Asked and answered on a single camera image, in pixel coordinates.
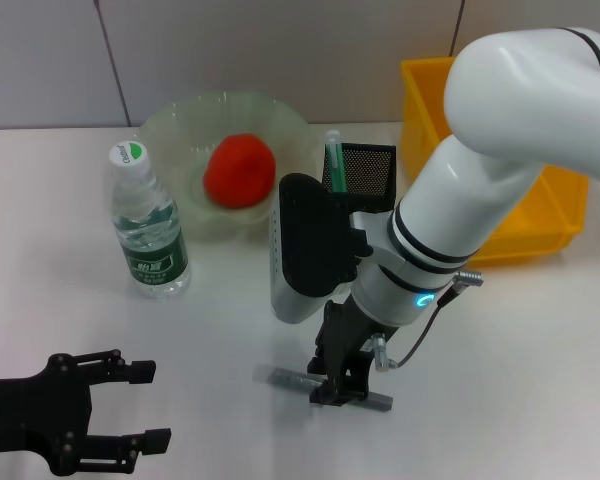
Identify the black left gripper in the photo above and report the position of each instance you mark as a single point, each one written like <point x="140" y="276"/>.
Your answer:
<point x="30" y="415"/>

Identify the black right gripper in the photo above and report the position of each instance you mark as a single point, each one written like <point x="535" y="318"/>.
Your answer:
<point x="347" y="335"/>

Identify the grey glitter pen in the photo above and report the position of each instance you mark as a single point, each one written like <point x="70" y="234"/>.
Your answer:
<point x="290" y="377"/>

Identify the clear water bottle green label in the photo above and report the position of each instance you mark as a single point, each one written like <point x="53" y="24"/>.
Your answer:
<point x="152" y="250"/>

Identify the mint green pen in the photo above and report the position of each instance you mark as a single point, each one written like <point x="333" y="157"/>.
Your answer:
<point x="336" y="170"/>

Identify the orange fruit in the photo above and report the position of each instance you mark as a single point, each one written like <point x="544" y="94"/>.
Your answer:
<point x="240" y="170"/>

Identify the black mesh pen holder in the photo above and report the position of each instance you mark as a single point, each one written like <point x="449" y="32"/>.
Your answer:
<point x="370" y="170"/>

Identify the pale green glass fruit bowl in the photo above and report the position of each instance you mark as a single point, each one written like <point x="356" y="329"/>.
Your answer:
<point x="180" y="130"/>

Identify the yellow plastic bin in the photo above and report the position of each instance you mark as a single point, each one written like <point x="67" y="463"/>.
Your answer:
<point x="555" y="210"/>

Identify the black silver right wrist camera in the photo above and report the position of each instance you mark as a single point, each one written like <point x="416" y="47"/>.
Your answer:
<point x="310" y="240"/>

